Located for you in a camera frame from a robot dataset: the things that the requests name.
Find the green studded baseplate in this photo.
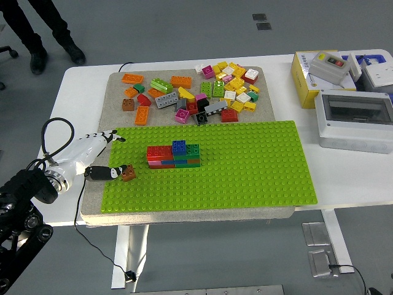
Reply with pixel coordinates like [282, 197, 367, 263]
[100, 120, 318, 213]

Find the blue plastic bin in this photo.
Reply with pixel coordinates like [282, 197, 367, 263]
[341, 53, 387, 67]

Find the grey eight-stud toy brick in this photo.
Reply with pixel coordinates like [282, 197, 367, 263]
[155, 91, 180, 109]

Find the red sloped square brick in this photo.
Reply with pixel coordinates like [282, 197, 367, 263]
[220, 108, 239, 123]

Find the white table leg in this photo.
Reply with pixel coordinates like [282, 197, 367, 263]
[111, 224, 150, 293]
[321, 208, 356, 274]

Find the person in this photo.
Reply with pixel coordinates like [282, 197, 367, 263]
[0, 0, 87, 76]

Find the grey long toy brick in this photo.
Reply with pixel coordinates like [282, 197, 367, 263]
[204, 100, 228, 117]

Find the yellow cardboard box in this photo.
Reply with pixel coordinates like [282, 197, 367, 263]
[290, 50, 357, 110]

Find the grey-brown mat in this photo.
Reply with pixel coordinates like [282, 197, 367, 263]
[80, 66, 297, 228]

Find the thin black cable with plug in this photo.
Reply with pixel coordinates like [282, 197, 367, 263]
[73, 179, 138, 284]

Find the grey metal base plate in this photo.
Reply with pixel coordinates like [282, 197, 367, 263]
[130, 285, 285, 295]

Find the lime eight-stud toy brick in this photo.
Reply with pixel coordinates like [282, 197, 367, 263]
[150, 77, 174, 95]

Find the silver metal floor plate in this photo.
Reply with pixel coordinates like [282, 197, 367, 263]
[308, 248, 340, 279]
[302, 221, 332, 246]

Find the black brick with circle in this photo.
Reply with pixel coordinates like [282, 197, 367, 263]
[194, 111, 210, 127]

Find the white wall socket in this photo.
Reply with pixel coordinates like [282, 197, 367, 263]
[361, 63, 393, 90]

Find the grey push-button switch box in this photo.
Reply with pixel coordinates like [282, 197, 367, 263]
[308, 51, 352, 87]

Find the yellow curved toy brick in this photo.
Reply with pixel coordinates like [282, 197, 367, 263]
[177, 86, 196, 102]

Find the orange eight-stud toy brick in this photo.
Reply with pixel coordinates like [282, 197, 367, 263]
[122, 73, 144, 85]
[170, 76, 193, 90]
[134, 106, 150, 126]

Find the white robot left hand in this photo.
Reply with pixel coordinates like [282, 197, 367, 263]
[50, 130, 128, 184]

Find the red eight-stud toy brick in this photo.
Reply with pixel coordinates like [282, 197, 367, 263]
[146, 145, 174, 162]

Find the blue square toy brick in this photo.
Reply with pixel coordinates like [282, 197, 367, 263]
[171, 140, 187, 157]

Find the red sloped toy brick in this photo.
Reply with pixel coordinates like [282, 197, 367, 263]
[136, 93, 152, 108]

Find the grey plastic box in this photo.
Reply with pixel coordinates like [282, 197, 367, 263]
[356, 69, 393, 93]

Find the white plastic block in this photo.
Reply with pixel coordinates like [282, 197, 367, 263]
[349, 52, 365, 81]

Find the white distribution box, dark window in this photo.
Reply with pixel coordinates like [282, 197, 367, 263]
[315, 88, 393, 154]

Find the green eight-stud toy brick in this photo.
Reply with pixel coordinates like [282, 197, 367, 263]
[173, 143, 201, 160]

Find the black office chair base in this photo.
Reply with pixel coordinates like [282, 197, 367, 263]
[0, 45, 20, 92]

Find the black floor cable with plug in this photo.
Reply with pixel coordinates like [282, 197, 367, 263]
[328, 263, 368, 295]

